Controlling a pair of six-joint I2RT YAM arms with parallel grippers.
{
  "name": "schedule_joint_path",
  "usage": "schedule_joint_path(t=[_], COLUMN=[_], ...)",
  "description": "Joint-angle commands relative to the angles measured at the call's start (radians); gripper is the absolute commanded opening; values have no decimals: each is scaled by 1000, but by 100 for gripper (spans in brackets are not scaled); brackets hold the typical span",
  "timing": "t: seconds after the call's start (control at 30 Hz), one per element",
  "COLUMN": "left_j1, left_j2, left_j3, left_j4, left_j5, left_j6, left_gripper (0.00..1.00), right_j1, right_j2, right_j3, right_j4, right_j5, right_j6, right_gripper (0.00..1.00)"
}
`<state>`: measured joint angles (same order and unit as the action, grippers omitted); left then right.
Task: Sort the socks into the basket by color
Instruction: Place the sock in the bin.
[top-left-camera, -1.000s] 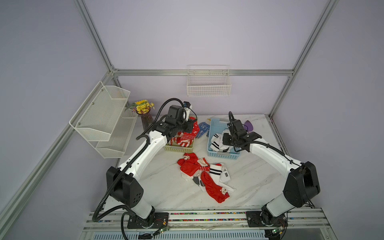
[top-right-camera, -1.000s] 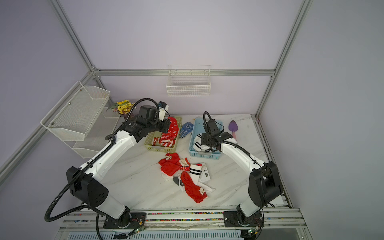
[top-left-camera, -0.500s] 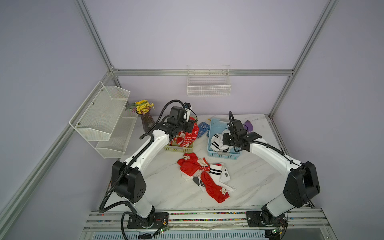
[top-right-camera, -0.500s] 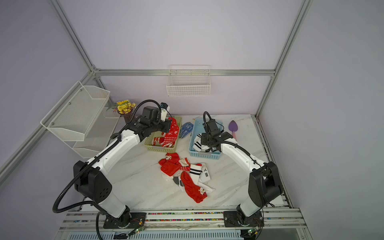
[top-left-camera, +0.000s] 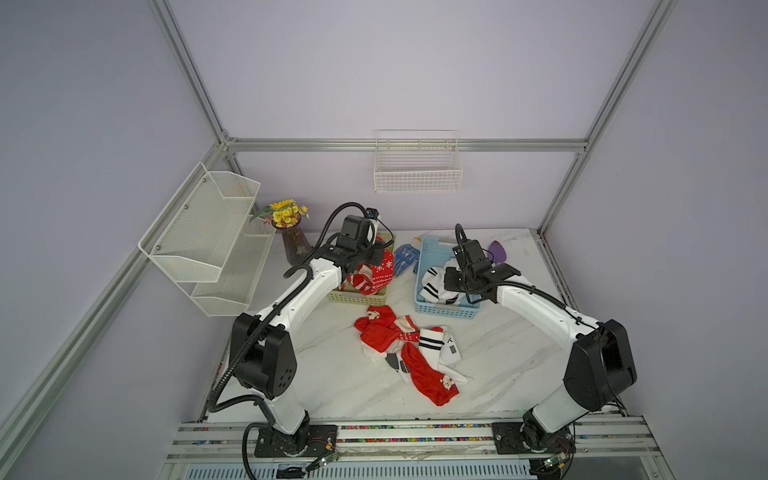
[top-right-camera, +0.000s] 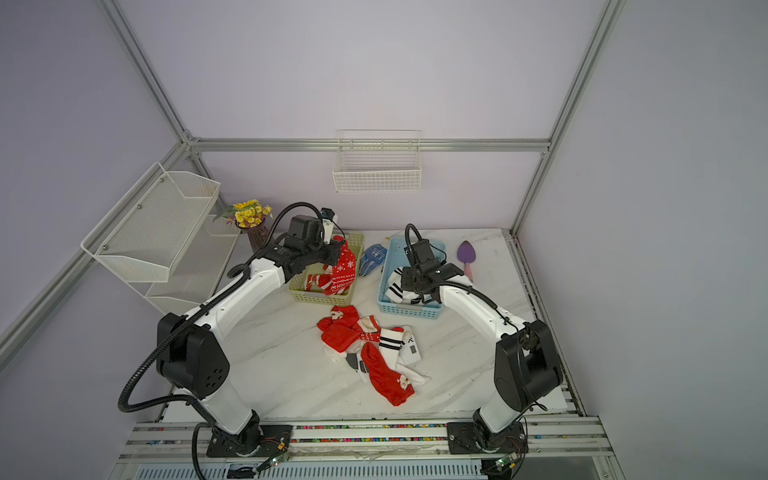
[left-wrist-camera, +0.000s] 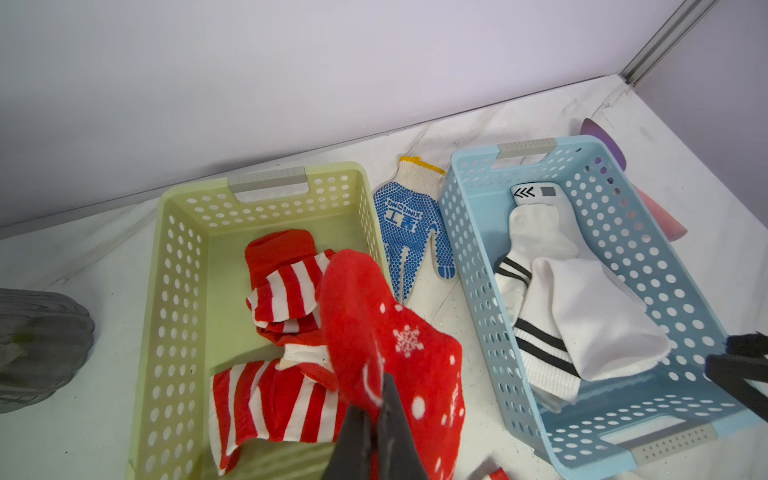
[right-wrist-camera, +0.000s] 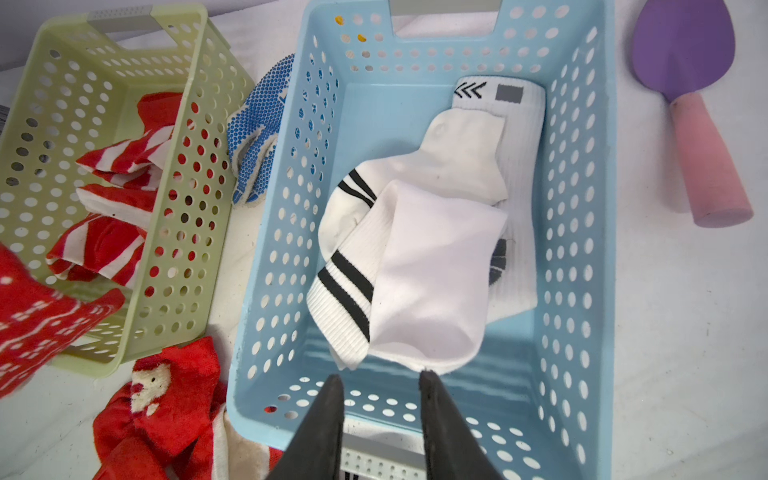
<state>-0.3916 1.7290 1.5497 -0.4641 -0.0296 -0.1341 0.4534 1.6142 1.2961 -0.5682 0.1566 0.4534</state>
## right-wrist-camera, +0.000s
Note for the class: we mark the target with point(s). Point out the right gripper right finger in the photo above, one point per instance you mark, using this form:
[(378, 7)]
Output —
[(450, 449)]

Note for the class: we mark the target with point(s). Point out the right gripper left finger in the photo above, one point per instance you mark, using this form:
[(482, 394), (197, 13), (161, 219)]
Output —
[(316, 448)]

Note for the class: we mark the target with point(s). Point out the white sock red trim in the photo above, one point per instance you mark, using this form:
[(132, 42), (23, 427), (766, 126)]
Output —
[(410, 283)]

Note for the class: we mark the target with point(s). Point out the white grey sport sock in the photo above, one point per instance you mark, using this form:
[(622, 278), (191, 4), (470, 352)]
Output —
[(521, 103), (234, 457)]

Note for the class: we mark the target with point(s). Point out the white sock black bands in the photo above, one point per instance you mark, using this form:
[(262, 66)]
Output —
[(456, 159)]

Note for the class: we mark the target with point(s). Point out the red white striped santa sock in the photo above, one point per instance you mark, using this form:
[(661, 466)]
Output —
[(138, 164)]

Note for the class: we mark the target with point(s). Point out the red bear snowflake sock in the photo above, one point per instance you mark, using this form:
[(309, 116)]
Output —
[(38, 322)]

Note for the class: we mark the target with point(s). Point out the blue plastic basket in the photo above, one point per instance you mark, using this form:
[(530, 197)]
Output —
[(537, 396)]

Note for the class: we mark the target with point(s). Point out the green plastic basket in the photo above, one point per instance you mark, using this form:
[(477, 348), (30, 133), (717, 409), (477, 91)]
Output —
[(79, 92)]

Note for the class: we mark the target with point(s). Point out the blue dotted work glove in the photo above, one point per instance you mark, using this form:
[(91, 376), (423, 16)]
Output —
[(253, 132)]

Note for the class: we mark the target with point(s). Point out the purple trowel pink handle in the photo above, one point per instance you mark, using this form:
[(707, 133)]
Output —
[(679, 48)]

